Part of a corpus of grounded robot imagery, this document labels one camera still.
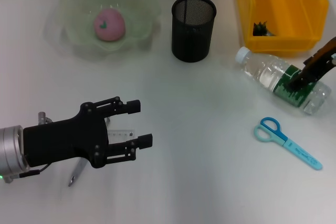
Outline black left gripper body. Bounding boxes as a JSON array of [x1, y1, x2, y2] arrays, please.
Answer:
[[23, 101, 110, 168]]

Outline clear green-label water bottle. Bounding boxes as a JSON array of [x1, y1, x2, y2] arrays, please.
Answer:
[[235, 46, 332, 116]]

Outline green plastic wrapper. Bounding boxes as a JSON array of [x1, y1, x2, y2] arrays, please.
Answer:
[[252, 20, 276, 37]]

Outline pink toy peach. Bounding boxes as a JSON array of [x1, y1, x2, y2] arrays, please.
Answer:
[[93, 8, 126, 41]]

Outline transparent plastic ruler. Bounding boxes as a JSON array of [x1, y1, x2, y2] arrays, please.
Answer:
[[106, 129, 135, 142]]

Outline grey white ballpoint pen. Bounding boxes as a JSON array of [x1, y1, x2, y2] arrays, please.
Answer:
[[67, 118, 111, 187]]

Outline blue scissors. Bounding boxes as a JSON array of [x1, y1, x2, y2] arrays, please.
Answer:
[[253, 116, 323, 172]]

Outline translucent green fruit bowl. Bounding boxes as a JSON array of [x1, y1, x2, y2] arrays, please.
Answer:
[[47, 0, 162, 58]]

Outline black mesh pen holder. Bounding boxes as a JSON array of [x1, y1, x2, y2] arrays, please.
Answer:
[[171, 0, 217, 63]]

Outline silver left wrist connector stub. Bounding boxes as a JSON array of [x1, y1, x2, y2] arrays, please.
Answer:
[[38, 111, 53, 125]]

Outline yellow plastic bin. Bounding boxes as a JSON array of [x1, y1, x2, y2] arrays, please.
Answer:
[[235, 0, 330, 57]]

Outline left wrist cable with plug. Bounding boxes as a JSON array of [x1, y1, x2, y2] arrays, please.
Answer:
[[2, 162, 52, 183]]

